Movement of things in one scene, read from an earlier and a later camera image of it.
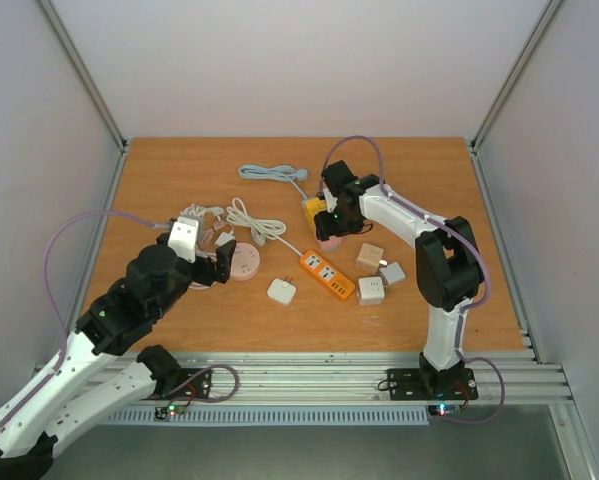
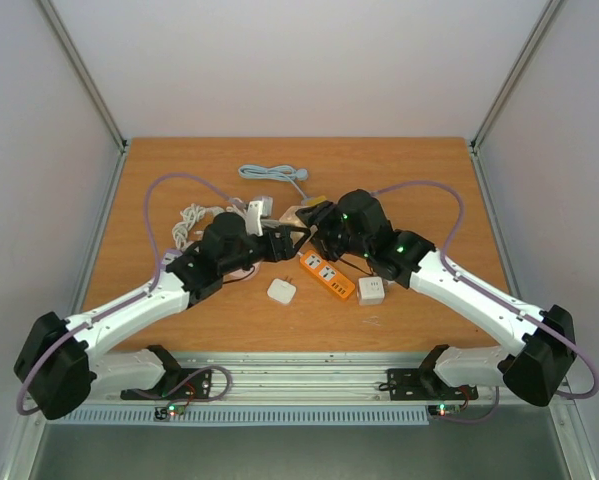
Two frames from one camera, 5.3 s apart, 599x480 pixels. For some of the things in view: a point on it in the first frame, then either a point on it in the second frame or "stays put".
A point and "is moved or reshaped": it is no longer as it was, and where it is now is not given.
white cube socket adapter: [370, 291] stays put
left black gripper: [209, 275] → [287, 251]
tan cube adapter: [369, 257] is moved or reshaped
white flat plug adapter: [282, 290] stays put
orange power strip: [327, 274] stays put
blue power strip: [275, 172] stays put
